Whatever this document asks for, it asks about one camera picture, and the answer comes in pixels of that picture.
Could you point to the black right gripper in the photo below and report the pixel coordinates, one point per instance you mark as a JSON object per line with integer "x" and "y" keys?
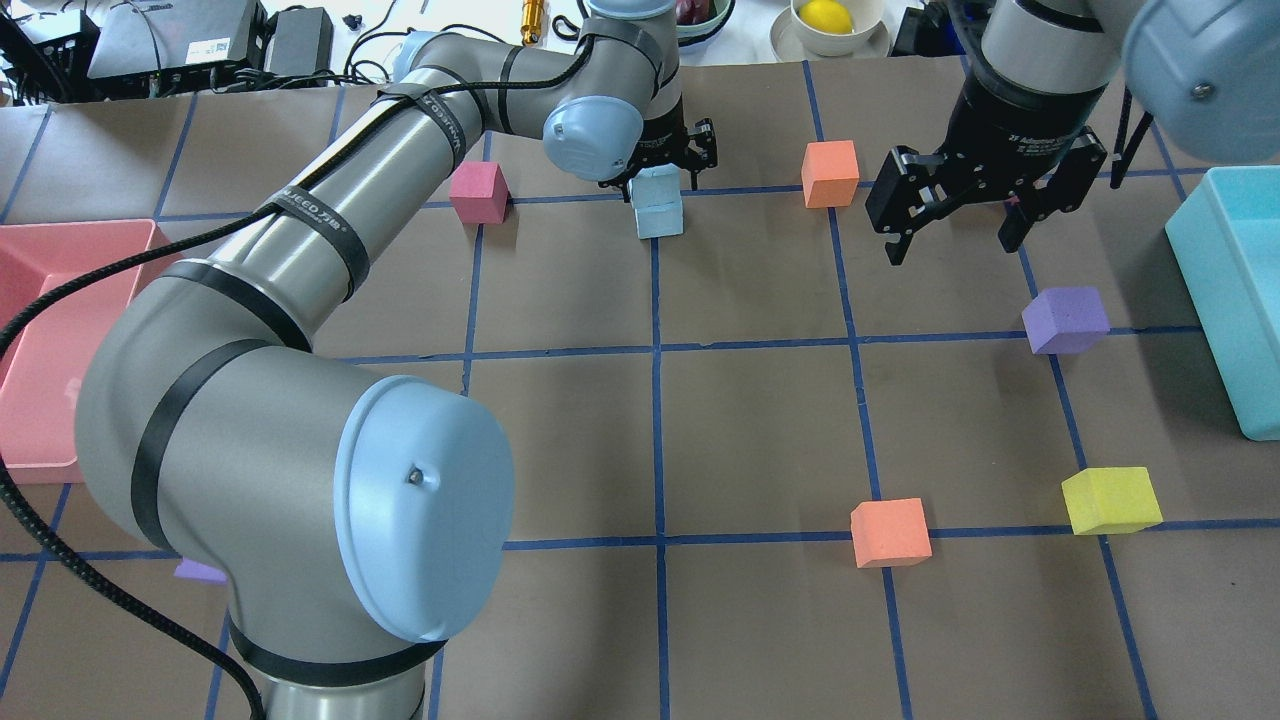
{"x": 1010, "y": 125}

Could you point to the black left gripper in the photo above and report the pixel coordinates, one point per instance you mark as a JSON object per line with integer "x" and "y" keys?
{"x": 662, "y": 141}

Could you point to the light blue block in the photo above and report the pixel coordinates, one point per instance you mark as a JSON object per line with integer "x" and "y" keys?
{"x": 656, "y": 190}
{"x": 659, "y": 221}

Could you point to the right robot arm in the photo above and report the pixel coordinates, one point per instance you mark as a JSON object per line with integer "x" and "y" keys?
{"x": 1054, "y": 89}

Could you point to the purple block near left arm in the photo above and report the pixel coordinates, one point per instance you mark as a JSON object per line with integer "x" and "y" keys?
{"x": 196, "y": 571}

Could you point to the purple block near right arm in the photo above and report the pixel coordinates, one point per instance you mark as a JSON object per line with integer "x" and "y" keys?
{"x": 1065, "y": 320}

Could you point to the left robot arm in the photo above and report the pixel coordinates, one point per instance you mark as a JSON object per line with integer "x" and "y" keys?
{"x": 360, "y": 518}

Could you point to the blue bowl with fruit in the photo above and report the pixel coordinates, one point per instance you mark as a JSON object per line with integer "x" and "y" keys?
{"x": 698, "y": 21}

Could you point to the orange foam block front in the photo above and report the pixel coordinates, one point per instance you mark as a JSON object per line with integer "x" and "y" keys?
{"x": 830, "y": 174}

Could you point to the orange foam block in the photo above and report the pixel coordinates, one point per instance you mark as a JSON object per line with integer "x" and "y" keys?
{"x": 830, "y": 174}
{"x": 890, "y": 533}

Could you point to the black power adapter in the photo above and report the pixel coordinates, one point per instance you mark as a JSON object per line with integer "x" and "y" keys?
{"x": 925, "y": 31}

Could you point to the pink block front centre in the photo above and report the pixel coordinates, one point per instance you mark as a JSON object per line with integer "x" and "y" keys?
{"x": 479, "y": 193}

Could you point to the brass cylinder tool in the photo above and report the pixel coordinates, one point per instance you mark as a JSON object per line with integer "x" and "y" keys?
{"x": 532, "y": 22}

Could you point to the bowl with yellow lemon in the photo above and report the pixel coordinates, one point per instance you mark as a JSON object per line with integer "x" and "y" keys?
{"x": 814, "y": 30}

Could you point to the cyan plastic bin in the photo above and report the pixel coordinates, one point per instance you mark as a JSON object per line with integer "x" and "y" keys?
{"x": 1225, "y": 237}

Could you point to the yellow foam block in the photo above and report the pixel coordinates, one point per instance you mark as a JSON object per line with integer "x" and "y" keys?
{"x": 1111, "y": 501}

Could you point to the orange foam block far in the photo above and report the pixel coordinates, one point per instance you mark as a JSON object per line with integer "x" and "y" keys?
{"x": 890, "y": 533}

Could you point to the black power brick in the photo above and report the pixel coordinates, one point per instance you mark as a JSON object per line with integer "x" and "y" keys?
{"x": 300, "y": 42}

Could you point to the pink plastic bin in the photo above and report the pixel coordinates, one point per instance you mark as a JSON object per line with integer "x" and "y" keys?
{"x": 44, "y": 370}

